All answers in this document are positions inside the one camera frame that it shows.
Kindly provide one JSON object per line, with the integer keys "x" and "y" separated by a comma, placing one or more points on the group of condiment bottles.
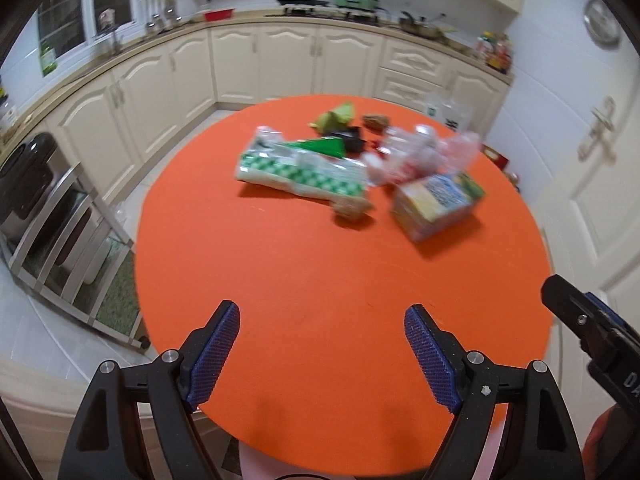
{"x": 495, "y": 50}

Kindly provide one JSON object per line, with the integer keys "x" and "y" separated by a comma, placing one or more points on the green checked plastic package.
{"x": 280, "y": 170}

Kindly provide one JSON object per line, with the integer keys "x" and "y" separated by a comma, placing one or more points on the red rectangular container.
{"x": 219, "y": 14}

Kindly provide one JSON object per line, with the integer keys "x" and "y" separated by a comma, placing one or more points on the green packet at window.
{"x": 48, "y": 60}

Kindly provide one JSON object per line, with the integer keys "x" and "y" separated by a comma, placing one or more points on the brown crumpled paper ball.
{"x": 376, "y": 121}
{"x": 352, "y": 210}

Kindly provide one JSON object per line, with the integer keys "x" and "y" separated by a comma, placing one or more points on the metal wok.
{"x": 422, "y": 27}

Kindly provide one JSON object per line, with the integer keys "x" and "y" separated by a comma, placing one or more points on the metal storage rack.
{"x": 75, "y": 240}

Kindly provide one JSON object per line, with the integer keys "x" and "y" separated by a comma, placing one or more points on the hanging utensil rack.
{"x": 167, "y": 7}

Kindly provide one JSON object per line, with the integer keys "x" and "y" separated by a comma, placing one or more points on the yellow and blue carton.
{"x": 435, "y": 205}

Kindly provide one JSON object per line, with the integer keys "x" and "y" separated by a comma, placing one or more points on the kitchen window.
{"x": 65, "y": 25}

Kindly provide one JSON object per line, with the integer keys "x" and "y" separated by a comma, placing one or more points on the clear rice bag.
{"x": 450, "y": 115}

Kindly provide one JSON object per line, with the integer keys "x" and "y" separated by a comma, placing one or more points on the person's right forearm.
{"x": 612, "y": 445}

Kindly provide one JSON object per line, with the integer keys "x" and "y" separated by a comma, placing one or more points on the orange round table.
{"x": 280, "y": 65}

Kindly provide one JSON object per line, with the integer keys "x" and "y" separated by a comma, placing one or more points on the yellow-green wrapper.
{"x": 340, "y": 115}

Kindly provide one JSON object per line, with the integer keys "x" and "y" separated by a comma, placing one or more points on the white panel door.
{"x": 590, "y": 200}

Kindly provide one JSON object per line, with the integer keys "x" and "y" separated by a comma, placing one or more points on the round silver wall clock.
{"x": 601, "y": 22}

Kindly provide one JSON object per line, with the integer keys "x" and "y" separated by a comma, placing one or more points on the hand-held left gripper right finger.
{"x": 430, "y": 355}

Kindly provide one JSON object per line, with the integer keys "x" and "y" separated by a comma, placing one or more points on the metal faucet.
{"x": 116, "y": 40}

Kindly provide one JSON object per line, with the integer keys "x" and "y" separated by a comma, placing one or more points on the black plastic bag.
{"x": 352, "y": 137}

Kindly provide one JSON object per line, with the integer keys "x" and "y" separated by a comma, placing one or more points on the green cooking pot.
{"x": 357, "y": 1}

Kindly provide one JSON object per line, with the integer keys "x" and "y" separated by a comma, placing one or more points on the black kitchen appliance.
{"x": 27, "y": 180}

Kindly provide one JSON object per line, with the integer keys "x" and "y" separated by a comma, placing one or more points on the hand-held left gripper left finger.
{"x": 215, "y": 355}

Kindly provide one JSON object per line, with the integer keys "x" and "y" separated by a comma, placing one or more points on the black gas stove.
{"x": 310, "y": 12}

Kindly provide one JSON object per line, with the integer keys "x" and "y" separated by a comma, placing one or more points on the green triangular carton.
{"x": 325, "y": 147}

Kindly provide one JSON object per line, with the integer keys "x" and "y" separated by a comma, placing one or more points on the clear plastic wrap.
{"x": 425, "y": 152}

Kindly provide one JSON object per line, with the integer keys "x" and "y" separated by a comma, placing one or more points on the red gift bag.
{"x": 496, "y": 156}

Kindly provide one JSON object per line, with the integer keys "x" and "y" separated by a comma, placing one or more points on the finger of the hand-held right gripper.
{"x": 567, "y": 302}
{"x": 597, "y": 302}

